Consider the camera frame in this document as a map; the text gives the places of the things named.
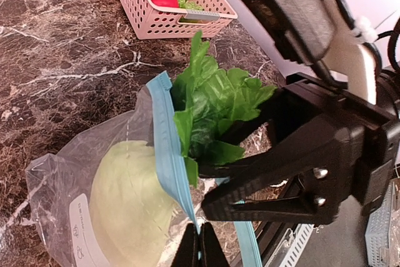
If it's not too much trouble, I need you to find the light blue storage basket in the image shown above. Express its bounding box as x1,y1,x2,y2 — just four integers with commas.
365,179,399,266

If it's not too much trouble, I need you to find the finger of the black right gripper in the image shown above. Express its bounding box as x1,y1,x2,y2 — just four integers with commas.
201,140,343,224
199,88,298,178

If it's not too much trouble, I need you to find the grey slotted cable duct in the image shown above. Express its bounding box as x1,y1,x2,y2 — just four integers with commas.
263,224,314,267

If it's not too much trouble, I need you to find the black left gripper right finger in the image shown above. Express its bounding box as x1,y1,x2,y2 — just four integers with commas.
199,222,230,267

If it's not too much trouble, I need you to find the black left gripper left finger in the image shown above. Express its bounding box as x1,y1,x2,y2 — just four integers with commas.
171,223,200,267

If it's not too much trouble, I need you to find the green grapes toy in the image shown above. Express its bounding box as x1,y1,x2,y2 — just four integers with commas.
177,0,204,11

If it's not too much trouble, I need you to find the pink plastic basket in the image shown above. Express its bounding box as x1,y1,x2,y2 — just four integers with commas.
120,0,238,39

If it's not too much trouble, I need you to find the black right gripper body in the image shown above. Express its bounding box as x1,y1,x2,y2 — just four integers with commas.
275,72,399,214

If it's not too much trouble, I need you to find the clear zip top bag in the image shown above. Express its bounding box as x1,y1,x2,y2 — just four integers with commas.
24,71,263,267

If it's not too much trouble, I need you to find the green leafy lettuce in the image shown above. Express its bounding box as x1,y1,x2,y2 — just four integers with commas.
171,31,277,186

